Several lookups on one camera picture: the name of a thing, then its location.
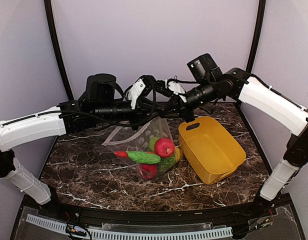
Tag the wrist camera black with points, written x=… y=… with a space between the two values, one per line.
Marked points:
x=205 y=72
x=102 y=88

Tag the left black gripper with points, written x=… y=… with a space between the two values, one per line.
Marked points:
x=141 y=115

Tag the red pomegranate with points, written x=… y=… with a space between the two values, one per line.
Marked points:
x=164 y=147

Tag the red tomato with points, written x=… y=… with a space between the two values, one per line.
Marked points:
x=148 y=171

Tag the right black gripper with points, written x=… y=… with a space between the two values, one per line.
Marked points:
x=179 y=106

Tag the left black frame post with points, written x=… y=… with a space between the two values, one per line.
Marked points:
x=57 y=49

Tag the red chili pepper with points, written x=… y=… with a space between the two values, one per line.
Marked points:
x=122 y=154

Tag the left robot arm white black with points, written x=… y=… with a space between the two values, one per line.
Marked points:
x=66 y=118

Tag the yellow bell pepper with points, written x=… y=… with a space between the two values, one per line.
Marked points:
x=178 y=154

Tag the clear zip top bag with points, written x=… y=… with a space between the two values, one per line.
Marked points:
x=126 y=139

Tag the right black frame post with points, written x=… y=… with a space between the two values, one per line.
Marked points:
x=256 y=35

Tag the green bitter gourd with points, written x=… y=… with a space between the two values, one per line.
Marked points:
x=142 y=157

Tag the yellow plastic basket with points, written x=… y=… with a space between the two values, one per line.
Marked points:
x=210 y=149

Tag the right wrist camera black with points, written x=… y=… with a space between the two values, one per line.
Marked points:
x=205 y=72

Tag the black front rail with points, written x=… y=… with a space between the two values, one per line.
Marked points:
x=237 y=215

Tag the green grape bunch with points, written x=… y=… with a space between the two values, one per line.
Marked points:
x=166 y=164

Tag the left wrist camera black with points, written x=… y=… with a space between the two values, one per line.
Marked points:
x=102 y=88

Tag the black frame post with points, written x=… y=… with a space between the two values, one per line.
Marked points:
x=57 y=49
x=256 y=35

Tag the green apple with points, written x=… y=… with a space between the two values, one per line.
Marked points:
x=152 y=142

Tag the grey slotted cable duct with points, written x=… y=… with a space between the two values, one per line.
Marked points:
x=111 y=231

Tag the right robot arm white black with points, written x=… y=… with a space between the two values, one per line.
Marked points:
x=249 y=89

